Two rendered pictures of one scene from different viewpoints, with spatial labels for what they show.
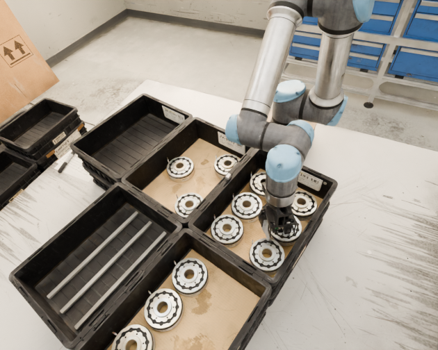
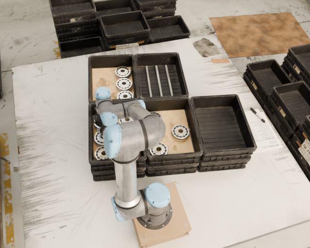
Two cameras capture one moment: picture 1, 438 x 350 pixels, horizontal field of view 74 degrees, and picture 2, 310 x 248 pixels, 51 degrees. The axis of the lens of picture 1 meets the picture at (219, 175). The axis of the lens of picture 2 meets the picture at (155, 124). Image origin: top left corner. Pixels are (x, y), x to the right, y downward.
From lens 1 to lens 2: 1.65 m
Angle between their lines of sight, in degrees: 67
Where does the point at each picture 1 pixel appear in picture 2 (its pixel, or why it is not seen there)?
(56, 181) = (244, 105)
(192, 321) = (111, 90)
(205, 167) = (171, 145)
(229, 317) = not seen: hidden behind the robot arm
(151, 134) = (225, 143)
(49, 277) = (174, 69)
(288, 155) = (100, 91)
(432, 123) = not seen: outside the picture
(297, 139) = (104, 105)
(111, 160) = (221, 115)
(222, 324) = not seen: hidden behind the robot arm
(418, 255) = (34, 196)
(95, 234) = (179, 88)
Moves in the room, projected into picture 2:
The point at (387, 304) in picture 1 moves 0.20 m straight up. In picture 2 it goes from (44, 161) to (35, 142)
